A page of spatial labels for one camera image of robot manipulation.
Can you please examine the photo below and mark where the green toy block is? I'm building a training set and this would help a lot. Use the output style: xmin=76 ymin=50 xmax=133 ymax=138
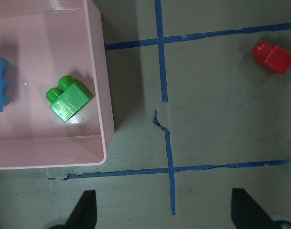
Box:
xmin=45 ymin=75 xmax=95 ymax=122

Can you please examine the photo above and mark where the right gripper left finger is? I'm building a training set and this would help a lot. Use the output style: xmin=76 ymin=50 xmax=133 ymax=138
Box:
xmin=64 ymin=190 xmax=97 ymax=229

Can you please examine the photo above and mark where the pink plastic box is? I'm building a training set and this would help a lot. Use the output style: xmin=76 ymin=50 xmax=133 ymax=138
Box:
xmin=0 ymin=0 xmax=114 ymax=170

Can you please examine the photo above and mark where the red toy block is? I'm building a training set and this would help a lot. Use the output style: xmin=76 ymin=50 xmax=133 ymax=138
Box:
xmin=252 ymin=42 xmax=291 ymax=75

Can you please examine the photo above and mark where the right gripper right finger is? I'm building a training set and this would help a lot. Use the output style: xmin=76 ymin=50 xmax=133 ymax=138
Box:
xmin=231 ymin=188 xmax=279 ymax=229

